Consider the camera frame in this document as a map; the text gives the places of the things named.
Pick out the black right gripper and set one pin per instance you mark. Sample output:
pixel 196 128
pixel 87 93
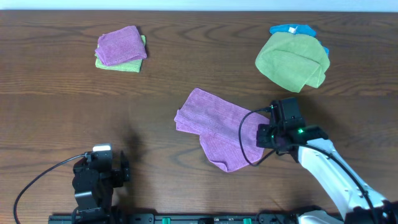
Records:
pixel 261 139

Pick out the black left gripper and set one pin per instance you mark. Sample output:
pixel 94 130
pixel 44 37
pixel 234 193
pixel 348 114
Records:
pixel 124 172

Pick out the purple microfiber cloth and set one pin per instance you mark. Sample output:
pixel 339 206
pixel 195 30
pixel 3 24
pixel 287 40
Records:
pixel 227 132

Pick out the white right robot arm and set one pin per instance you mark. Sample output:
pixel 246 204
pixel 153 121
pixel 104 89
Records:
pixel 310 146

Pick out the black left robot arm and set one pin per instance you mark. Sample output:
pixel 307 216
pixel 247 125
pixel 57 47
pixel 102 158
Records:
pixel 94 183

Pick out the green crumpled microfiber cloth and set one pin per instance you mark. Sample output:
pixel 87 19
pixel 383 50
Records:
pixel 293 61

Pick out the blue microfiber cloth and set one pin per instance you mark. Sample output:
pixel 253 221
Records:
pixel 294 29

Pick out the folded green cloth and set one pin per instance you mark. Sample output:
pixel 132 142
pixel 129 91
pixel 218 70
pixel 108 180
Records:
pixel 131 66

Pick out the folded purple cloth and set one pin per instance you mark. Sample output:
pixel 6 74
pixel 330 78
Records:
pixel 120 46

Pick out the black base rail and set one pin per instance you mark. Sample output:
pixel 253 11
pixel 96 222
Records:
pixel 313 217

